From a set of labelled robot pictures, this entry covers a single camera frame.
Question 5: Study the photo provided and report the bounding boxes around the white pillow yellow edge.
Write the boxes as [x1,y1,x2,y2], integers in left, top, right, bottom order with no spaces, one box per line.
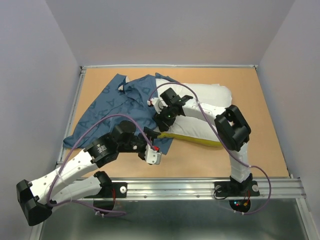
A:
[152,77,233,149]

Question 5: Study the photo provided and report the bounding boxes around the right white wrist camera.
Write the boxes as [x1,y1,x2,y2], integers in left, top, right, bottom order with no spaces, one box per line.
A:
[147,97,167,112]

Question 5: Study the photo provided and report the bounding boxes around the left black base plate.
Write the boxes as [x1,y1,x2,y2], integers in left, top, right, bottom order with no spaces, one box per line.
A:
[85,182,128,199]

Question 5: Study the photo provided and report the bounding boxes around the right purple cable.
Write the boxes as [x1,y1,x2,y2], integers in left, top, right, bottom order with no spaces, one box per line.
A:
[147,82,272,217]

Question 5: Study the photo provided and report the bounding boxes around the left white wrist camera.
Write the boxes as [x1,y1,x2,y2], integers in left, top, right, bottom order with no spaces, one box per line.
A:
[144,145,162,165]

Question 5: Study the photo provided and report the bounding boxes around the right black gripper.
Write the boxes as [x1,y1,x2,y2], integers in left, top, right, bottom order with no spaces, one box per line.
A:
[152,104,177,132]

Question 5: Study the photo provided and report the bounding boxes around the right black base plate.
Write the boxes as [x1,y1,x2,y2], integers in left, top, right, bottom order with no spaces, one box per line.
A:
[214,181,260,199]

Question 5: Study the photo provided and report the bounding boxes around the aluminium mounting rail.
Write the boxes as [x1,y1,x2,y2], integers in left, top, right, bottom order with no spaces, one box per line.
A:
[40,177,307,201]

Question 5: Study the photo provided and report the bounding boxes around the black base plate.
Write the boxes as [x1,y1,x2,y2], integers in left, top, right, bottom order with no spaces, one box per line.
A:
[85,182,128,199]
[214,181,260,199]

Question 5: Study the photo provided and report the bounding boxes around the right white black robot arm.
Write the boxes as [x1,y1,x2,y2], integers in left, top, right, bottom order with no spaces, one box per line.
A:
[147,88,253,198]

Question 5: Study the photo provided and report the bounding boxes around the blue lettered pillowcase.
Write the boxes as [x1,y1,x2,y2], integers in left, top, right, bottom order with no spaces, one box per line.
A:
[63,73,175,149]

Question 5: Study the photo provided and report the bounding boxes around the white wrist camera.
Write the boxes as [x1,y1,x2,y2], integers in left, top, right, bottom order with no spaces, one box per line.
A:
[147,97,167,112]
[144,145,162,165]

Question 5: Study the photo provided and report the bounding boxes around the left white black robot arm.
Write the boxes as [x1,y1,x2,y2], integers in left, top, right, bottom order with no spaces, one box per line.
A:
[16,120,162,226]

